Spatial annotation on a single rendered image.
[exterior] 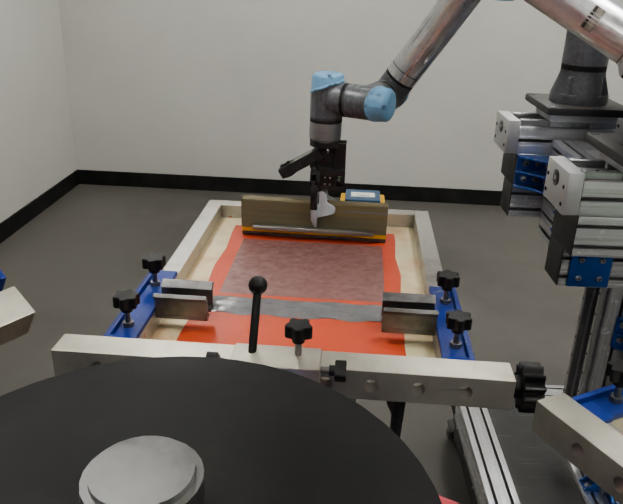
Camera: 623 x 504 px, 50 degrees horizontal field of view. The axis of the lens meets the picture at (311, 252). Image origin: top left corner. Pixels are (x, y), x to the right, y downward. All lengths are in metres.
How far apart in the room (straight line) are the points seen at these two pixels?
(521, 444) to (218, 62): 3.47
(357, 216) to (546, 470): 1.02
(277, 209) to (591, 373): 0.96
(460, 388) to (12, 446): 0.74
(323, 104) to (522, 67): 3.48
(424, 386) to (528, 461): 1.25
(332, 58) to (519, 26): 1.25
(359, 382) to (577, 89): 1.18
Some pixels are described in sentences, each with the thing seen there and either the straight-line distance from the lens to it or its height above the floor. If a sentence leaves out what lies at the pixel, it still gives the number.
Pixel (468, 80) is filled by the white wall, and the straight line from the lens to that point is 4.88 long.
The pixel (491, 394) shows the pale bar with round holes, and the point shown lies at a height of 1.02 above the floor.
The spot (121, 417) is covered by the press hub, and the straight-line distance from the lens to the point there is 0.44.
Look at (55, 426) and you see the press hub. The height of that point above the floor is 1.32.
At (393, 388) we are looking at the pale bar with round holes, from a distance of 1.01.
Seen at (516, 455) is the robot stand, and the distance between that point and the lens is 2.26.
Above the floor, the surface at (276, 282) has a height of 0.95.
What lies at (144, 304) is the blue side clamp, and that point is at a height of 1.00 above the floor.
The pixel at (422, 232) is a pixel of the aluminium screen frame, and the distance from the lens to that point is 1.66.
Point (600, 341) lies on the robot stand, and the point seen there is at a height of 0.69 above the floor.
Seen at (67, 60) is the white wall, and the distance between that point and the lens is 5.25.
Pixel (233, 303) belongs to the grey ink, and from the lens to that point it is 1.34.
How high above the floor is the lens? 1.58
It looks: 23 degrees down
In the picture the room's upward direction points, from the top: 2 degrees clockwise
